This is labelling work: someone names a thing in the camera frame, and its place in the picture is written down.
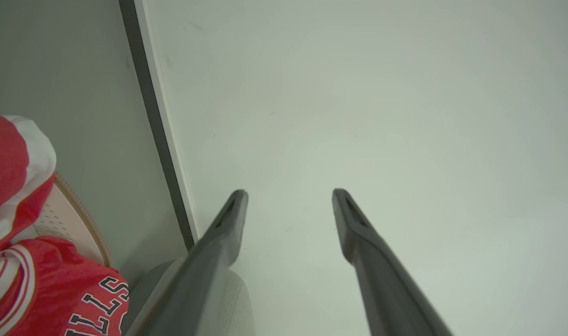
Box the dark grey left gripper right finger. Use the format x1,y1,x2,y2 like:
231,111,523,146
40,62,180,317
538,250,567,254
332,189,453,336

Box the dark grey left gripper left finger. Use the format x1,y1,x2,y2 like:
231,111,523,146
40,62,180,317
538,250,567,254
146,189,248,336

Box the red jersey with lettering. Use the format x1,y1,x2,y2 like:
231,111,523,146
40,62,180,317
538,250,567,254
0,236,130,336

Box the red shorts with white trim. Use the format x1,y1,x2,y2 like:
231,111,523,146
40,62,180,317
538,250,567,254
0,115,57,269

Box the grey fabric sofa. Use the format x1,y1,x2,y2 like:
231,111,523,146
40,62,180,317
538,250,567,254
123,258,257,336

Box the white and black baseboard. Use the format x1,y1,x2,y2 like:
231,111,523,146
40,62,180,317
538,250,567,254
119,0,200,252

